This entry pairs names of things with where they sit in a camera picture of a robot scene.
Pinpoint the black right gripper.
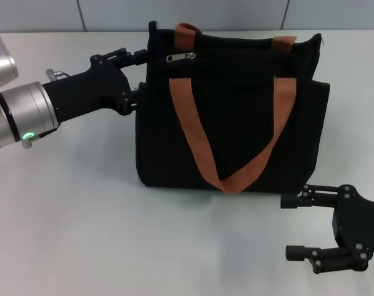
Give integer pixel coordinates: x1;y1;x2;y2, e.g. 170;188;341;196
280;184;374;274

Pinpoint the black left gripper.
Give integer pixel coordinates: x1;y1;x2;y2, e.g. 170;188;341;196
43;47;149;124

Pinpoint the silver zipper pull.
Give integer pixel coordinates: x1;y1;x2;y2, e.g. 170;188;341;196
166;52;197;64

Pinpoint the black bag with orange handles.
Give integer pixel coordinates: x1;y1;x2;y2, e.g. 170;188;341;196
134;20;331;197

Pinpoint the silver plug on left gripper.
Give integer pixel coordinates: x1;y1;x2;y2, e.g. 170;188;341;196
46;69;71;81

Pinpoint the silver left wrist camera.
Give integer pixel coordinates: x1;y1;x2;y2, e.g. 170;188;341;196
0;24;20;89

